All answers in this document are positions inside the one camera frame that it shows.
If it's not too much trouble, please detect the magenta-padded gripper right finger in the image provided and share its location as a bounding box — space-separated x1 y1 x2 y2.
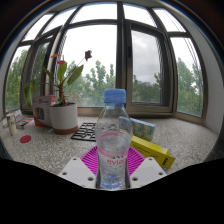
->
127 146 167 190

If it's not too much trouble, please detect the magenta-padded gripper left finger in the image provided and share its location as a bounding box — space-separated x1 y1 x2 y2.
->
57 145 100 190

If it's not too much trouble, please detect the clear blue-capped water bottle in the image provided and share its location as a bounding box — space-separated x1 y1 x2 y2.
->
94 88 134 191

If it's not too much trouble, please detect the long yellow box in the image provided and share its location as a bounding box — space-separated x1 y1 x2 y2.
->
129 134 177 169

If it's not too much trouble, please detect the black lattice trivet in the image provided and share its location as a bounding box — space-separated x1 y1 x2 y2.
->
70 121 98 142

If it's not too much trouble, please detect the light blue carton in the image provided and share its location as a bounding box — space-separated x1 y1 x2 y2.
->
118 115 157 142

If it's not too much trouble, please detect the potted plant in white pot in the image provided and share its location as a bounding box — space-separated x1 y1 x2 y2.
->
23 49 94 136

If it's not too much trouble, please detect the flat round red coaster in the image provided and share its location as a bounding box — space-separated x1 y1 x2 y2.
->
19 134 32 144

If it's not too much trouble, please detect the red and white filament box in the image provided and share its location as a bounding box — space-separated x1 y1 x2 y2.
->
32 94 58 128

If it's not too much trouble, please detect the dark box with coloured stripes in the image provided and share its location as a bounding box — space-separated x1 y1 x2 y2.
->
15 117 35 130

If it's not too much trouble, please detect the brown-framed bay window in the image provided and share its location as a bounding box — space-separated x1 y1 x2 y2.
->
3 1 209 126

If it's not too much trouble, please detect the white wrapped cable package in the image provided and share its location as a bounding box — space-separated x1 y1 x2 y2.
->
1 109 23 129

